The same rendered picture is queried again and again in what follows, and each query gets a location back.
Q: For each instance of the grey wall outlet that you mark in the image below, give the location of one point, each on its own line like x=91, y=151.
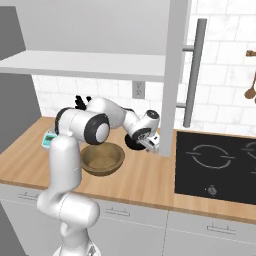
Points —
x=138, y=89

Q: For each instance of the white drawer front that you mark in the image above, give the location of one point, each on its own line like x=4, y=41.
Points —
x=200, y=226
x=140, y=215
x=16, y=196

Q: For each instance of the grey open cabinet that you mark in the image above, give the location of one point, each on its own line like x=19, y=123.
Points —
x=86, y=40

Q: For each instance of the black hob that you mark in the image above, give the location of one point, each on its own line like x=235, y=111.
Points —
x=213, y=166

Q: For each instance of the wooden bowl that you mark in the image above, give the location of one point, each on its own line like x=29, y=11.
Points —
x=101, y=160

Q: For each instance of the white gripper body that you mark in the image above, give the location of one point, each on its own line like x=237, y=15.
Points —
x=153, y=142

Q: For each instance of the hanging wooden spoon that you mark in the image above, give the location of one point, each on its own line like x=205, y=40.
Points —
x=250, y=91

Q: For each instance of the grey tall cabinet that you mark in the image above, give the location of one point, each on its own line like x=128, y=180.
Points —
x=15, y=100

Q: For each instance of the white cupboard door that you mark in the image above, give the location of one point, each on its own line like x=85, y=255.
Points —
x=30, y=230
x=130, y=240
x=206, y=245

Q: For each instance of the black spiky object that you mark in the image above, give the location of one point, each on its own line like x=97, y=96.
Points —
x=81, y=101

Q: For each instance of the teal and white kitchen scale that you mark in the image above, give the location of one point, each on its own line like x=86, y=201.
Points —
x=48, y=139

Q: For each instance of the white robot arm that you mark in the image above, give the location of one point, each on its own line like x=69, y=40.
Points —
x=66, y=160

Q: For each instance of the black bowl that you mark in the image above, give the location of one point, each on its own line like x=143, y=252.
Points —
x=132, y=142

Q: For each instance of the grey cabinet door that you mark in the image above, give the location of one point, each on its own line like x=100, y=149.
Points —
x=173, y=66

